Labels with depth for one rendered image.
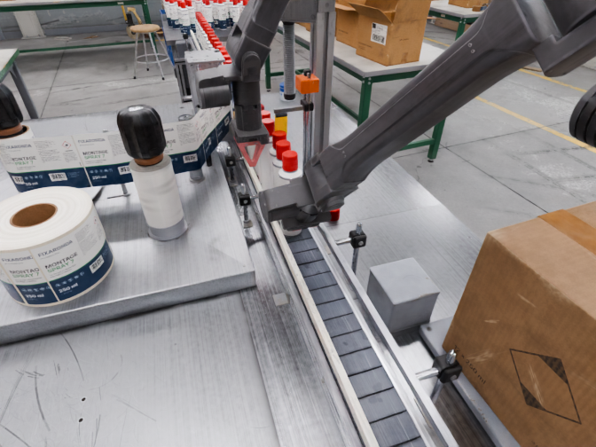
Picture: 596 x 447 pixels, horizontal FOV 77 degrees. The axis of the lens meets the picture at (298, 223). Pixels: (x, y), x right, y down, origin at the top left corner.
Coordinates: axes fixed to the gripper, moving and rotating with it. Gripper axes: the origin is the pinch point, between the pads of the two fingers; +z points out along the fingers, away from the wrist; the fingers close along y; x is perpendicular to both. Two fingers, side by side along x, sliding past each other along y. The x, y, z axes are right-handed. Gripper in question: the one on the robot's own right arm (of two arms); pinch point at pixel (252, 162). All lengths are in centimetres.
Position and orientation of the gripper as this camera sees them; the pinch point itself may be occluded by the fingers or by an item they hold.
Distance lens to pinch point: 89.7
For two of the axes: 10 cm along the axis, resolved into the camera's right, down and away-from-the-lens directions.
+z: 0.0, 7.9, 6.1
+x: 9.5, -1.9, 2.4
